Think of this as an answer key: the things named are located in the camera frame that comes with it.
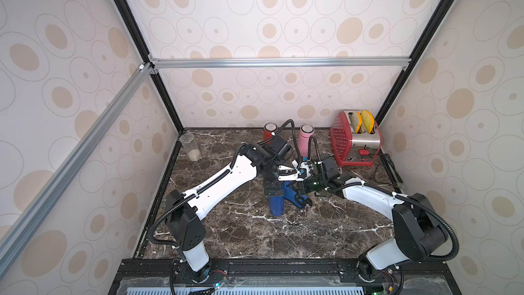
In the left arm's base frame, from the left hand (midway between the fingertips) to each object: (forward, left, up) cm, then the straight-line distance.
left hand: (284, 178), depth 76 cm
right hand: (-1, -2, -9) cm, 9 cm away
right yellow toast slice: (+31, -41, +1) cm, 51 cm away
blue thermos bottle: (-4, +2, -15) cm, 16 cm away
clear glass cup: (+23, +44, -9) cm, 50 cm away
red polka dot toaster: (+20, -33, -6) cm, 39 cm away
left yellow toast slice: (+33, -36, 0) cm, 48 cm away
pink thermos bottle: (+23, -11, +1) cm, 26 cm away
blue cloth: (-4, -2, -5) cm, 7 cm away
